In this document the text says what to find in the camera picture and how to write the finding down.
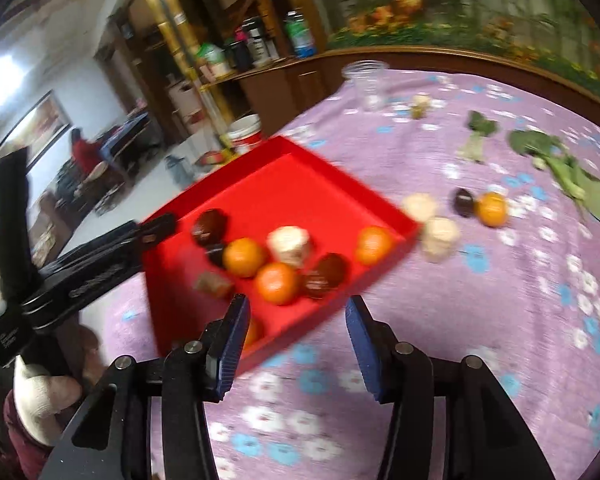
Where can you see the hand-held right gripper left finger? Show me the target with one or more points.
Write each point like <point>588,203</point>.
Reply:
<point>230,355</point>

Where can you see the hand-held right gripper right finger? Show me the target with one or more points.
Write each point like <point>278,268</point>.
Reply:
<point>367,360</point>

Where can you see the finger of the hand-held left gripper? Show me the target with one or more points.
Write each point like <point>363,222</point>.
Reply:
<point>156,227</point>

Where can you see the orange mandarin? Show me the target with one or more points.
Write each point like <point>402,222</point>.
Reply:
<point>492,209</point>
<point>243,258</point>
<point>375,246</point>
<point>252,334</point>
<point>277,283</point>

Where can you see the dark purple plum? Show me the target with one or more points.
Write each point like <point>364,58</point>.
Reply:
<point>216,255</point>
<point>464,202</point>

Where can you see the red plastic tray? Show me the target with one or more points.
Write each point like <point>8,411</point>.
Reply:
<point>300,185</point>

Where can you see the person's left forearm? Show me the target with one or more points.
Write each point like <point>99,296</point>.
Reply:
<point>37,392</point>

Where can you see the person's left hand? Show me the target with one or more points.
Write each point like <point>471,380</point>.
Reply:
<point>91,355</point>

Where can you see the dark folding table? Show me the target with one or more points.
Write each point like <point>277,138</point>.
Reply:
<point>125,135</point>

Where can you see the purple floral tablecloth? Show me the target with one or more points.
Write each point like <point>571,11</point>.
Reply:
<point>480,310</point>

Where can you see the white red bucket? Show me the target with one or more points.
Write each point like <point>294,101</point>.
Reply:
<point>245,135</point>

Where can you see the green white packet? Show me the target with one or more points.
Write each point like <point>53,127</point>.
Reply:
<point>213,61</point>

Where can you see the wooden side cabinet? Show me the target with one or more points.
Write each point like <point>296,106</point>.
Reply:
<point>280,90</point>

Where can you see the black mug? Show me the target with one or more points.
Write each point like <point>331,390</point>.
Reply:
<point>239,56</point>

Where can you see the silver black thermos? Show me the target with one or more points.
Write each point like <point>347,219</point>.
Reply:
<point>258,42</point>

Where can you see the green label plastic bottle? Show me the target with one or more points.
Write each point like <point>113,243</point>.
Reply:
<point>300,35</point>

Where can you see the small bok choy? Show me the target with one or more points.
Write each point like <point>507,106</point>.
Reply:
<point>477,135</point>

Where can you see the clear plastic cup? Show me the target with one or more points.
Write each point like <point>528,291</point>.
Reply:
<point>366,85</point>

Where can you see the small white-green bulb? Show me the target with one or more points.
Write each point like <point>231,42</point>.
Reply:
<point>539,162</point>

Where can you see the small beige sugarcane chunk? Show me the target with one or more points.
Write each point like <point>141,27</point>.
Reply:
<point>423,100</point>

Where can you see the leafy green vegetable bunch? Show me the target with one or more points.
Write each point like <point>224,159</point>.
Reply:
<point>580,180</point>

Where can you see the flower garden mural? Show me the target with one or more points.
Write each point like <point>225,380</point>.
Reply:
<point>455,10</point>

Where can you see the framed wall picture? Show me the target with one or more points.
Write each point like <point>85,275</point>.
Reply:
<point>30,125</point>

